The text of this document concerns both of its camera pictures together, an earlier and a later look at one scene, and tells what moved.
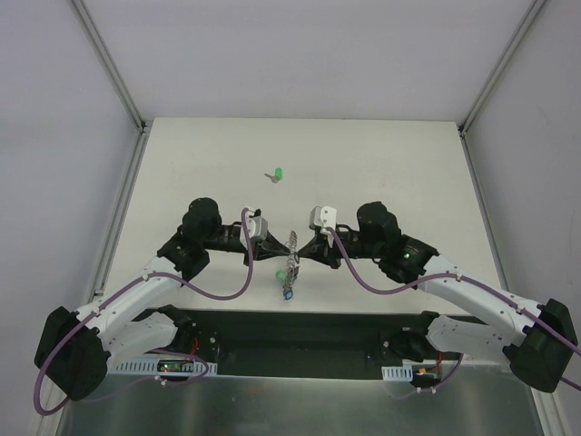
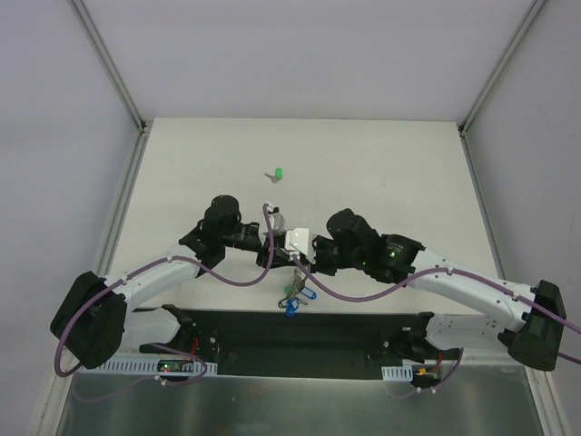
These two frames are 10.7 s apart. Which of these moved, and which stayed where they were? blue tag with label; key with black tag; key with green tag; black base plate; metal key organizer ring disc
Moved: key with black tag; metal key organizer ring disc; blue tag with label
Stayed: black base plate; key with green tag
